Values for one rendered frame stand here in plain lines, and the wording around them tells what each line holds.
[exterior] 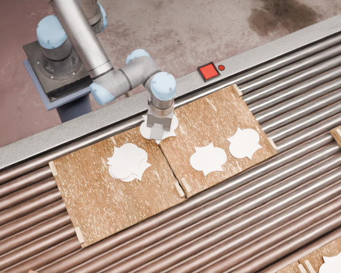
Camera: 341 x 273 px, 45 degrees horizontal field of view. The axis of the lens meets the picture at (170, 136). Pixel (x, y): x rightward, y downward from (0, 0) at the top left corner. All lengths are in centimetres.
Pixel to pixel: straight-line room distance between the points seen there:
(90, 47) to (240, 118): 74
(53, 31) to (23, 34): 156
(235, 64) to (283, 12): 158
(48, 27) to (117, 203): 69
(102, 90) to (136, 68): 13
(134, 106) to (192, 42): 142
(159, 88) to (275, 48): 88
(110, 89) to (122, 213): 50
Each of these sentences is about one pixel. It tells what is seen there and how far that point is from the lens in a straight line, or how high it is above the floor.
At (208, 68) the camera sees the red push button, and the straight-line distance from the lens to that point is 183.
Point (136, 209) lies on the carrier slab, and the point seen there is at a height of 94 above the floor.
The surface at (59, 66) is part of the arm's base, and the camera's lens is 172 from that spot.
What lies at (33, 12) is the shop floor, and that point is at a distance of 327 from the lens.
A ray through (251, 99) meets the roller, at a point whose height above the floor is 92.
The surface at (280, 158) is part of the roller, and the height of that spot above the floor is 92.
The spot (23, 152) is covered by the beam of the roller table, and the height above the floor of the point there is 91.
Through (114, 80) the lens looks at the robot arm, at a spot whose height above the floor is 136.
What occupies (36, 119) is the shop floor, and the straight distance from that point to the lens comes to 279.
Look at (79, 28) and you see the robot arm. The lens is 125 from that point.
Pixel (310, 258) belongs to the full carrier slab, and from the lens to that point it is 163.
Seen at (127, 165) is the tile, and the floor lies 96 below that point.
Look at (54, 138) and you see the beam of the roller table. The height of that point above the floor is 91.
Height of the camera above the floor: 244
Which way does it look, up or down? 66 degrees down
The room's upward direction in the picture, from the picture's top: 10 degrees clockwise
